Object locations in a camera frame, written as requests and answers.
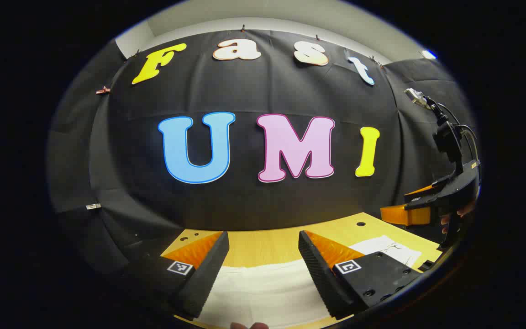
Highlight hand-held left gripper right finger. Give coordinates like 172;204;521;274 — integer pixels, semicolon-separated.
298;230;424;320

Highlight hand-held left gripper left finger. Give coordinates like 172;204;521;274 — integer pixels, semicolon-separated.
124;231;230;320

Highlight black backdrop cloth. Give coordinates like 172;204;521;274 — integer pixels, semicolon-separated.
47;30;478;293

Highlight white jeans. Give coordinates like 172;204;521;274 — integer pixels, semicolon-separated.
197;234;422;329

